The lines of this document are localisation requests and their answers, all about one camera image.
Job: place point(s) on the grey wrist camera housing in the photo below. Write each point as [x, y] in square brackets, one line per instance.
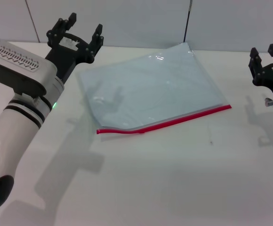
[21, 68]

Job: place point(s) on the light blue paper sheets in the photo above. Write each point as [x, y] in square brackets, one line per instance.
[138, 77]

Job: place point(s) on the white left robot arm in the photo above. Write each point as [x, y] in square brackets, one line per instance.
[9, 131]

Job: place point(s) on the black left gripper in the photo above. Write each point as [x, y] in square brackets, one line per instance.
[68, 56]

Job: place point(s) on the clear document bag red zip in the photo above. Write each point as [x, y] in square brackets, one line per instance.
[150, 94]

